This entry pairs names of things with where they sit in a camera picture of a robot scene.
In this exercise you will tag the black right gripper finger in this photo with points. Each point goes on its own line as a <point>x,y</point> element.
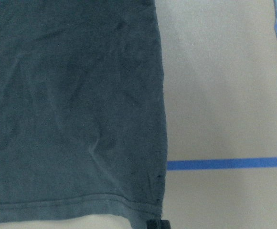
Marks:
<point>158,224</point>

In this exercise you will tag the black graphic t-shirt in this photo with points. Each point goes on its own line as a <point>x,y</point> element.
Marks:
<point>82,115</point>

